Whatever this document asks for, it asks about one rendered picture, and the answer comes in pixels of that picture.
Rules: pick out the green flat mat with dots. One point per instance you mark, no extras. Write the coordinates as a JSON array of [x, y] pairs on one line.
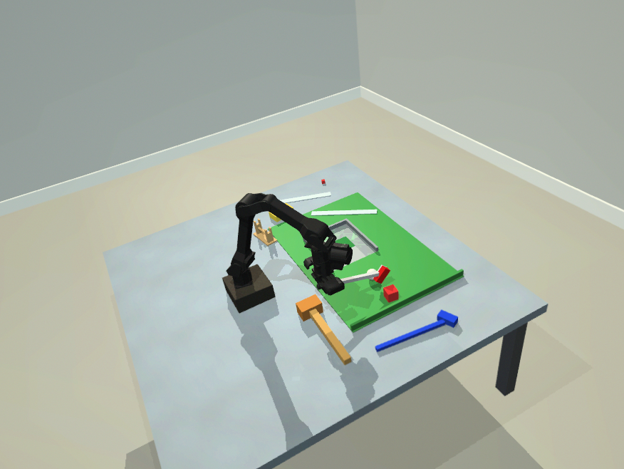
[[412, 265]]

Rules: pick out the red cube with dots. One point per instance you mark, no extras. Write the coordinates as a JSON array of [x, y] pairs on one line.
[[390, 293]]

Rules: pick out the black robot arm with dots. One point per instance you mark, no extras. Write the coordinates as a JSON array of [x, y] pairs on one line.
[[312, 230]]

